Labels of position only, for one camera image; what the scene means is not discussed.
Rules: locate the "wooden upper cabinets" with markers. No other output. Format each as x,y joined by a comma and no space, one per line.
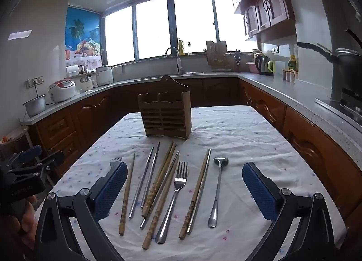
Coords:
268,9

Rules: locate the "pink container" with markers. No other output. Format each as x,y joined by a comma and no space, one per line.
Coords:
251,67

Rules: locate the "steel electric kettle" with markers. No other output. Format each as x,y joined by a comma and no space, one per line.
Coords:
261,64

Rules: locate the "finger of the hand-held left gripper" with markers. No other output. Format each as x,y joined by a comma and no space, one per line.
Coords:
29,153
52,160

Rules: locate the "white floral tablecloth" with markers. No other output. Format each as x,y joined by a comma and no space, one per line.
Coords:
226,136

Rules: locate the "metal cooking pot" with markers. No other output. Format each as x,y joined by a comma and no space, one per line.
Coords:
35,105

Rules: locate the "small beige appliance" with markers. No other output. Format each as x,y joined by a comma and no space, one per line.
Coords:
87,83

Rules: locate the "grey kitchen countertop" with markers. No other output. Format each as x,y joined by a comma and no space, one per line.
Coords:
282,91

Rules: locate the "white container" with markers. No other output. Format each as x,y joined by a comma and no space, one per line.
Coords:
73,70

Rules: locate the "wooden stool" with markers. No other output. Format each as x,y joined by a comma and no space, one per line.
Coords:
17,134

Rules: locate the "chrome faucet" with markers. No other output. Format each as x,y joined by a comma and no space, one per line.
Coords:
178,62

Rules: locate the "yellow oil bottle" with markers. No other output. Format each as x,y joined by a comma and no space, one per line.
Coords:
181,47

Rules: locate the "grey range hood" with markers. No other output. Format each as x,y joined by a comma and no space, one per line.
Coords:
333,9

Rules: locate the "metal chopstick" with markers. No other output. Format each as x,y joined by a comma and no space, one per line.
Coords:
150,174
172,165
141,183
194,213

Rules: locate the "stainless steel spoon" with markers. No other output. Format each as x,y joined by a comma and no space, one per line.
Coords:
221,161

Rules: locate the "steel kitchen sink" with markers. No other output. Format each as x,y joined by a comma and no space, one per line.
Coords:
195,73

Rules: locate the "wall socket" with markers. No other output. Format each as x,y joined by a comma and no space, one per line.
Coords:
275,49

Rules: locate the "person's left hand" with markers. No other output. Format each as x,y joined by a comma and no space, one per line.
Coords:
27,221

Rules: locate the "blue fruit print blind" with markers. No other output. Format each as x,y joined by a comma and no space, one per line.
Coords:
82,29

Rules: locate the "clear soap dispenser bottle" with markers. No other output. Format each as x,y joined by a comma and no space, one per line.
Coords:
189,49

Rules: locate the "round white rice cooker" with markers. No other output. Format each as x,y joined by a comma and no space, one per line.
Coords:
104,76

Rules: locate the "wooden lower cabinets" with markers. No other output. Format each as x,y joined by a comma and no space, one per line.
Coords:
93,111

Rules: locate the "stainless steel fork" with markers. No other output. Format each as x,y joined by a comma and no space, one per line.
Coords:
171,207
116,160

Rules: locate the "white and red rice cooker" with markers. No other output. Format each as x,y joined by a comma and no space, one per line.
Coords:
62,90

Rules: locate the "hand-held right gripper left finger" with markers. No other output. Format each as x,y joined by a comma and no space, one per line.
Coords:
113,184

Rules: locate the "wooden utensil holder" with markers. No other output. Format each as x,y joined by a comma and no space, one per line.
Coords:
164,111

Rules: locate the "wooden chopstick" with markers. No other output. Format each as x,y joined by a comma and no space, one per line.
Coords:
127,193
155,221
195,193
157,177
161,179

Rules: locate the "glass gas stove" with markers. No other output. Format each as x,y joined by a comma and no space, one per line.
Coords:
342,105

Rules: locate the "wooden cabinets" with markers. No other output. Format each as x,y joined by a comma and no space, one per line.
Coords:
268,9
93,111

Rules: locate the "wall switch panel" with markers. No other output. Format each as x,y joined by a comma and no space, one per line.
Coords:
35,81

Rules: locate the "green and yellow bottle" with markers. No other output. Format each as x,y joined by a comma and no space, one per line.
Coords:
292,63

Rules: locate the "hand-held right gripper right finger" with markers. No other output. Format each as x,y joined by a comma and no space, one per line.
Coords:
258,190

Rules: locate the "green cup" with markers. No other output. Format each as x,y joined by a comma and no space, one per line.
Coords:
271,67

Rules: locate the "kitchen window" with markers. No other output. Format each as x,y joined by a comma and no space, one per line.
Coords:
152,29

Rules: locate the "spice jar rack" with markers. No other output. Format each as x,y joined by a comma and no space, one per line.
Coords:
288,76

